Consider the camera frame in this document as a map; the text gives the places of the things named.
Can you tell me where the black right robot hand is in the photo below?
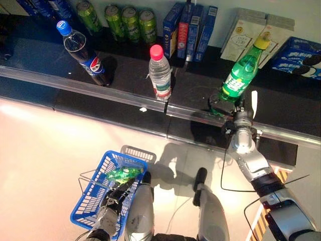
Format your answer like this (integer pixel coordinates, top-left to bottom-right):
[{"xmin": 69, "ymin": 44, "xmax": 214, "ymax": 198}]
[{"xmin": 209, "ymin": 93, "xmax": 246, "ymax": 117}]

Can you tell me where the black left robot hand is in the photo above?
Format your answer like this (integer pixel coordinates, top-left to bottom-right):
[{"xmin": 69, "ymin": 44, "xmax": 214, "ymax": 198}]
[{"xmin": 101, "ymin": 177, "xmax": 141, "ymax": 209}]

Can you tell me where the green Sprite bottle yellow cap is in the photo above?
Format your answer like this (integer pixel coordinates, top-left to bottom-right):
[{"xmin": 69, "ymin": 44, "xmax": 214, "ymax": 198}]
[
  {"xmin": 210, "ymin": 32, "xmax": 273, "ymax": 113},
  {"xmin": 104, "ymin": 166, "xmax": 145, "ymax": 185}
]

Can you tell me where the blue plastic shopping basket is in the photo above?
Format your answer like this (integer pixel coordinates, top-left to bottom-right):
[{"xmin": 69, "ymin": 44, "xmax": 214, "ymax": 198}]
[{"xmin": 69, "ymin": 150, "xmax": 151, "ymax": 231}]

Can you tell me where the white right hand back plate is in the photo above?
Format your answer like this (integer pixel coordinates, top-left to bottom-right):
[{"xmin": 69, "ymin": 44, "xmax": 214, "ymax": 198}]
[{"xmin": 251, "ymin": 90, "xmax": 259, "ymax": 119}]

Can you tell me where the silver left robot leg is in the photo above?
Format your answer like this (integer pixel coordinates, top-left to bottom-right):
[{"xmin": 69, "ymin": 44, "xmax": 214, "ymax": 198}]
[{"xmin": 124, "ymin": 172, "xmax": 155, "ymax": 241}]

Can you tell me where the black shelf board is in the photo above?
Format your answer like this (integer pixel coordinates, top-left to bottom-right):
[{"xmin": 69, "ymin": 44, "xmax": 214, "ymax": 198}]
[
  {"xmin": 0, "ymin": 15, "xmax": 176, "ymax": 111},
  {"xmin": 168, "ymin": 45, "xmax": 321, "ymax": 138}
]

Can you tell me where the white cardboard snack box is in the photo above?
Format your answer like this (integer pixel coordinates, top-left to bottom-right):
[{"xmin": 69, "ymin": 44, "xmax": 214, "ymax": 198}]
[
  {"xmin": 255, "ymin": 14, "xmax": 296, "ymax": 70},
  {"xmin": 220, "ymin": 7, "xmax": 267, "ymax": 61}
]

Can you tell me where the dark robot torso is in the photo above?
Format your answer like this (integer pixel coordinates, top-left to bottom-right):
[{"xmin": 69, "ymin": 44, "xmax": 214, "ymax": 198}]
[{"xmin": 151, "ymin": 232, "xmax": 201, "ymax": 241}]

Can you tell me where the clear water bottle red label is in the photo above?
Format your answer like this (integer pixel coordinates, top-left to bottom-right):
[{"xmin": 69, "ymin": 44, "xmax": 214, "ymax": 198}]
[{"xmin": 148, "ymin": 44, "xmax": 173, "ymax": 101}]

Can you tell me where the plain blue snack box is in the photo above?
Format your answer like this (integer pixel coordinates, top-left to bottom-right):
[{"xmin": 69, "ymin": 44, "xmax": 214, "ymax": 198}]
[
  {"xmin": 187, "ymin": 4, "xmax": 204, "ymax": 63},
  {"xmin": 195, "ymin": 5, "xmax": 218, "ymax": 63}
]

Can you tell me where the blue box red panel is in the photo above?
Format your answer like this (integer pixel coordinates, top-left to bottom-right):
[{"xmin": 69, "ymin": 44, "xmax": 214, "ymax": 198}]
[{"xmin": 177, "ymin": 2, "xmax": 194, "ymax": 60}]

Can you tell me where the blue Oreo cookie box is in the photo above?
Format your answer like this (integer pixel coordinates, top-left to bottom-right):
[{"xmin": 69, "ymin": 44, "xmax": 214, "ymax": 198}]
[{"xmin": 271, "ymin": 37, "xmax": 321, "ymax": 81}]

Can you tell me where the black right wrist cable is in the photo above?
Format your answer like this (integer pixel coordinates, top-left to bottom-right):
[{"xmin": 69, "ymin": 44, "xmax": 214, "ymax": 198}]
[{"xmin": 220, "ymin": 148, "xmax": 261, "ymax": 241}]

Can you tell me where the clear plastic price rail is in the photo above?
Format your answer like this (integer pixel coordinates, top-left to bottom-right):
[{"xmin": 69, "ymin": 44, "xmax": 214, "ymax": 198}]
[
  {"xmin": 166, "ymin": 104, "xmax": 321, "ymax": 146},
  {"xmin": 0, "ymin": 65, "xmax": 168, "ymax": 113}
]

